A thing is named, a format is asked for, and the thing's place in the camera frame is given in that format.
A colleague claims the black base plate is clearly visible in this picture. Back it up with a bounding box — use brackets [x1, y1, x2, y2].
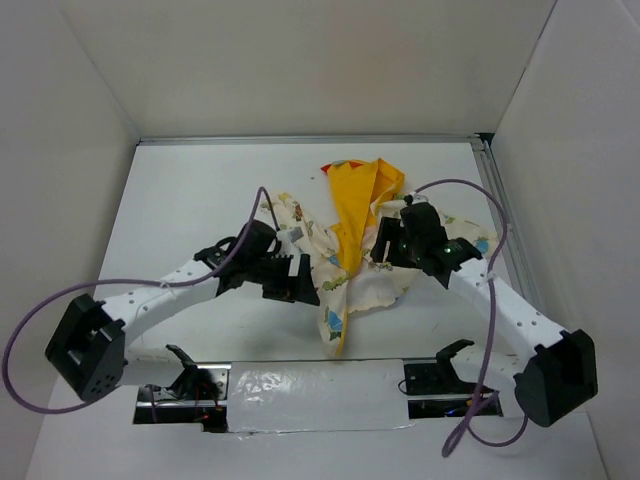
[398, 359, 475, 420]
[133, 364, 231, 433]

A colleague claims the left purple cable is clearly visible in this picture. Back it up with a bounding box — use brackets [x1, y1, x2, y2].
[1, 186, 283, 415]

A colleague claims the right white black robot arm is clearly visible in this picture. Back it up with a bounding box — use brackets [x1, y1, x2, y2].
[371, 203, 598, 427]

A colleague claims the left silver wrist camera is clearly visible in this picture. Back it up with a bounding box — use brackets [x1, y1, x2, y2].
[277, 226, 304, 245]

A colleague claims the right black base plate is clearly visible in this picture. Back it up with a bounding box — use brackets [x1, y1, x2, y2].
[398, 359, 475, 420]

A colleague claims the dinosaur print yellow-lined jacket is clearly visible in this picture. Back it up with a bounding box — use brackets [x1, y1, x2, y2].
[272, 157, 499, 359]

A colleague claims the aluminium frame rail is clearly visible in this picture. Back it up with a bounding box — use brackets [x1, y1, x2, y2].
[134, 131, 559, 354]

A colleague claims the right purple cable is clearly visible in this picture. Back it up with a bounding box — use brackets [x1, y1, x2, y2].
[402, 178, 529, 458]

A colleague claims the purple cable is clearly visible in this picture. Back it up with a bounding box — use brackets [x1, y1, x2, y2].
[1, 186, 283, 415]
[402, 178, 529, 458]

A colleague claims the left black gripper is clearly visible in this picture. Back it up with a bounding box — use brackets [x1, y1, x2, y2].
[246, 251, 320, 305]

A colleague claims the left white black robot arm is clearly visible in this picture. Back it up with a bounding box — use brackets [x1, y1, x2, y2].
[45, 220, 320, 402]

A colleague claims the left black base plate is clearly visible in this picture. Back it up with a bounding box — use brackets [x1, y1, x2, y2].
[133, 364, 231, 433]

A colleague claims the white tape sheet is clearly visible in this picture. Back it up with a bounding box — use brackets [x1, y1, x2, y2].
[227, 359, 411, 433]

